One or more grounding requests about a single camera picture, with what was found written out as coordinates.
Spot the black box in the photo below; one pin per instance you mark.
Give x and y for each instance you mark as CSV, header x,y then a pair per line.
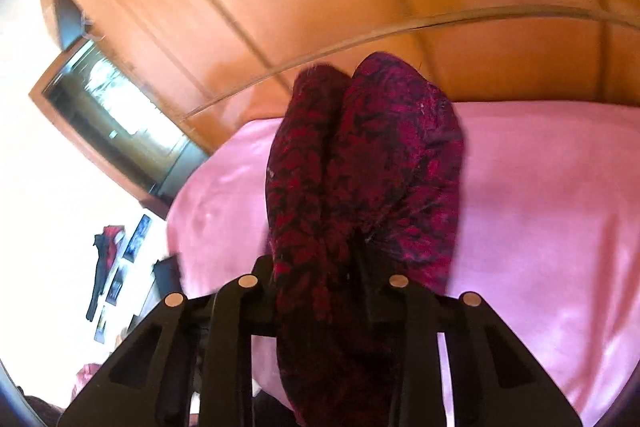
x,y
167,277

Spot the dark red hanging garment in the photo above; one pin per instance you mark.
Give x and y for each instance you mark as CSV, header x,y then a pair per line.
x,y
102,267

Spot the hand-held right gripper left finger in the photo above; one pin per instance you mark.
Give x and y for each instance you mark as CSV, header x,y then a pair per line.
x,y
235,307

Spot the red black patterned sock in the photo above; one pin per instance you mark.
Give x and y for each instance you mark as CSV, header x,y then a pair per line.
x,y
300,187

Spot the wooden framed glass door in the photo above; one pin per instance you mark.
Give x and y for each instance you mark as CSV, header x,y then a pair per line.
x,y
115,117

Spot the pink blanket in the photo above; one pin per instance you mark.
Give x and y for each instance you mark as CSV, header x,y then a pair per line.
x,y
525,207

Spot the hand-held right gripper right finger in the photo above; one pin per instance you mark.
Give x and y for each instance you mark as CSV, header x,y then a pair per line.
x,y
417,309

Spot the magenta black patterned sock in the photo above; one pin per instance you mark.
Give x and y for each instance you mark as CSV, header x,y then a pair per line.
x,y
400,167

